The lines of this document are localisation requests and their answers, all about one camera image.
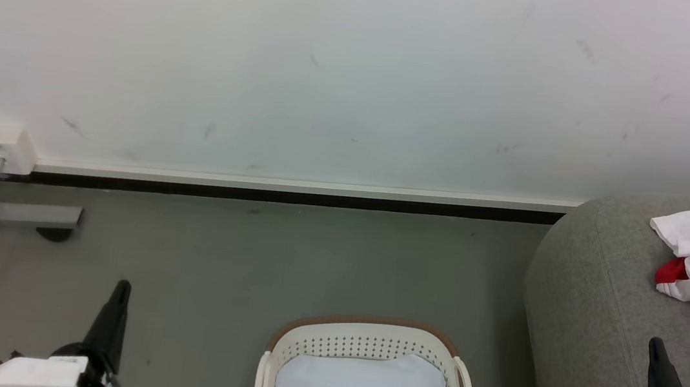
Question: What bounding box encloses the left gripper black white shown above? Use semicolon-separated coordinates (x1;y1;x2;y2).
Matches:
0;265;148;387

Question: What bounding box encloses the white perforated laundry basket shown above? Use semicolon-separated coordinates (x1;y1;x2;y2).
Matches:
254;303;485;387

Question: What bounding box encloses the white baseboard strip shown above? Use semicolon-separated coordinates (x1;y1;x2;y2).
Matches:
32;138;586;235

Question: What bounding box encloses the black caster foot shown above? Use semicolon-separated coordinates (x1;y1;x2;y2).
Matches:
34;224;75;246

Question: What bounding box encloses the grey fabric sofa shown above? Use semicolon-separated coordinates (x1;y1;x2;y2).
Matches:
512;178;690;387

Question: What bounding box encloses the white wall socket box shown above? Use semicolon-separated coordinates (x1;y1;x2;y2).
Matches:
0;121;42;179

